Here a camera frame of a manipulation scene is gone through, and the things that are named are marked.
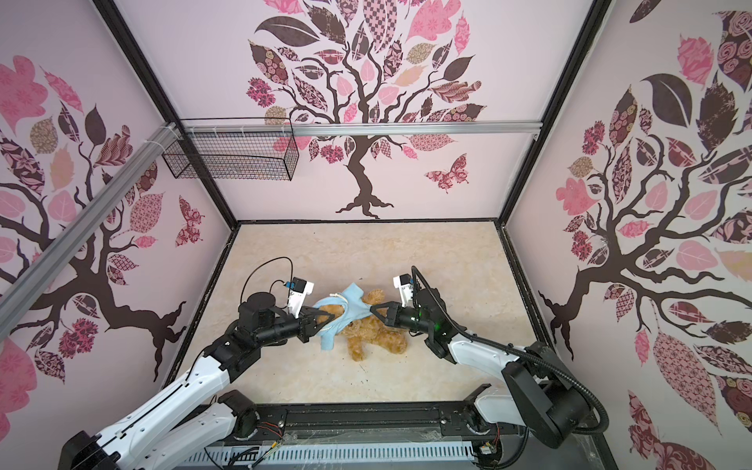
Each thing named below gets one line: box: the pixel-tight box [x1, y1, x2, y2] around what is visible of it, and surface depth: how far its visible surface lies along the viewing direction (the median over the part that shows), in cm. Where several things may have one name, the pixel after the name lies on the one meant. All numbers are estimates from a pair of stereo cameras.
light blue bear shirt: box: [312, 282, 374, 351], surface depth 74 cm
